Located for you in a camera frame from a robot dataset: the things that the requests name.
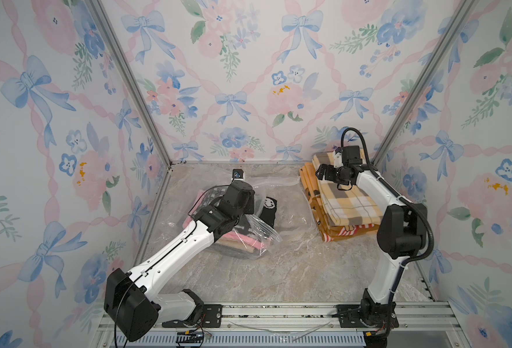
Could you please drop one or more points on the pink fleece blanket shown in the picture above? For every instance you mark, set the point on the pink fleece blanket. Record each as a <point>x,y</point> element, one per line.
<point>213,195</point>

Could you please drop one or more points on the aluminium corner post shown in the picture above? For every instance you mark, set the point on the aluminium corner post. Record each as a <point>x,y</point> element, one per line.
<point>108,33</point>
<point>441,50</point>

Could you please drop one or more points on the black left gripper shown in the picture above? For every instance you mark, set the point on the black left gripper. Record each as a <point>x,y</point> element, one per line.
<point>250,206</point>

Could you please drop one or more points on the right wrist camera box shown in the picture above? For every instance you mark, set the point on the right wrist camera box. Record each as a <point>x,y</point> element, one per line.
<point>337,156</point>

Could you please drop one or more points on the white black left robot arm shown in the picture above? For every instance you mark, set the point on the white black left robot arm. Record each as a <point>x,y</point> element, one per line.
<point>133,299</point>

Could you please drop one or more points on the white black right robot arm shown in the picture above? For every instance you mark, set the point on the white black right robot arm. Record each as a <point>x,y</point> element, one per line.
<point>404,235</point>

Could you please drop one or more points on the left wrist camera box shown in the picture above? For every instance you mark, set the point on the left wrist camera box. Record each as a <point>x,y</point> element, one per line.
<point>237,175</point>

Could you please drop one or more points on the left rear aluminium corner post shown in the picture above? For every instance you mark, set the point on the left rear aluminium corner post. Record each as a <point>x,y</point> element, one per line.
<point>108,33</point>

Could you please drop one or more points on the black white knit blanket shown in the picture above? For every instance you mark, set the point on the black white knit blanket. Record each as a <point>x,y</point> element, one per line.
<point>264,211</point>

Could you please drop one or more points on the orange cartoon print blanket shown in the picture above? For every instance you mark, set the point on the orange cartoon print blanket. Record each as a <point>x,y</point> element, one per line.
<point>328,230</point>

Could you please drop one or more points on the right rear aluminium corner post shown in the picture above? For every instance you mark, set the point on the right rear aluminium corner post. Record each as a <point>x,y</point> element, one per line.
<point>441,50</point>

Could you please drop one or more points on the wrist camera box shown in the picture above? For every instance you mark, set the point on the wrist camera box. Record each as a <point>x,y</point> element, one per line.
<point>337,156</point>
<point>237,175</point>

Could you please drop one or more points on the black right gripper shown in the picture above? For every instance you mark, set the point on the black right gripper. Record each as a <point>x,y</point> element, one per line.
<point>330,176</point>

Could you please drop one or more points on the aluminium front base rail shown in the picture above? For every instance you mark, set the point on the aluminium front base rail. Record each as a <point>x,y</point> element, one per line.
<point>291,324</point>

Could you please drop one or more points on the clear plastic vacuum bag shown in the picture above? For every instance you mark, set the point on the clear plastic vacuum bag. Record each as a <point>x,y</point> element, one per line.
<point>294,220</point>

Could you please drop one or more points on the left floor aluminium rail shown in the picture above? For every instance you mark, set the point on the left floor aluminium rail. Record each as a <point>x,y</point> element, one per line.
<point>154,214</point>

